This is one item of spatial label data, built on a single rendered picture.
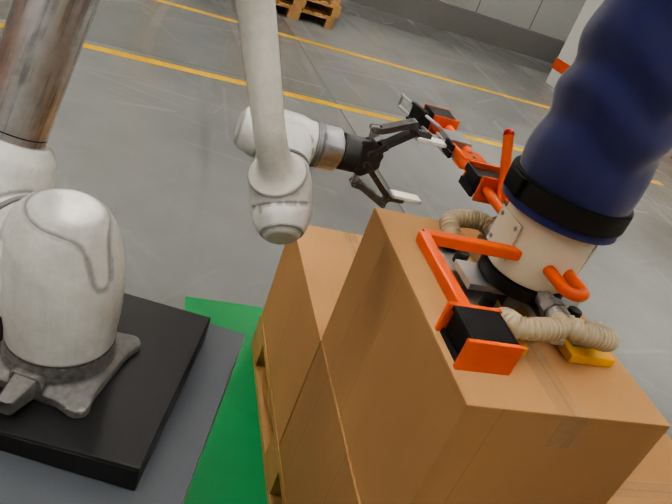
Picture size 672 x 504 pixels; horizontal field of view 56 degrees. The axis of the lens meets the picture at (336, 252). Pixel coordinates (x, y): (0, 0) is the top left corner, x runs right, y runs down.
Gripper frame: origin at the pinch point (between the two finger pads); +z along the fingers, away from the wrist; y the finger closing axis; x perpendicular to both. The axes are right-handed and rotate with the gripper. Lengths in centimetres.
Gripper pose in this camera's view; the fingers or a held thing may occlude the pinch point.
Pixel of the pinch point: (426, 171)
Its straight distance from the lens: 137.9
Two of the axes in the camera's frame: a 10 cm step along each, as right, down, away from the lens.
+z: 9.3, 1.7, 3.3
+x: 1.9, 5.5, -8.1
